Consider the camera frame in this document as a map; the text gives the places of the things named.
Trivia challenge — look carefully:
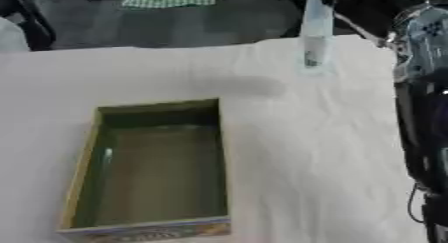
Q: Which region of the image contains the black chair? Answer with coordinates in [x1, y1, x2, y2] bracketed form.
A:
[0, 0, 58, 52]

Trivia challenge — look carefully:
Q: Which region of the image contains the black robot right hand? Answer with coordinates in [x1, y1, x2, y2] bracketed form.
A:
[323, 0, 426, 39]

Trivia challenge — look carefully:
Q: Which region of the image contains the white rounded object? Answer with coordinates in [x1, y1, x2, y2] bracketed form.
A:
[0, 16, 32, 53]

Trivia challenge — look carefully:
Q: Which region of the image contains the clear plastic bottle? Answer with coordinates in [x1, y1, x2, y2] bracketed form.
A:
[294, 0, 338, 77]

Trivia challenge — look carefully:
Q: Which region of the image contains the open cardboard box green inside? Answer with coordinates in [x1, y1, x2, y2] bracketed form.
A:
[56, 98, 233, 243]

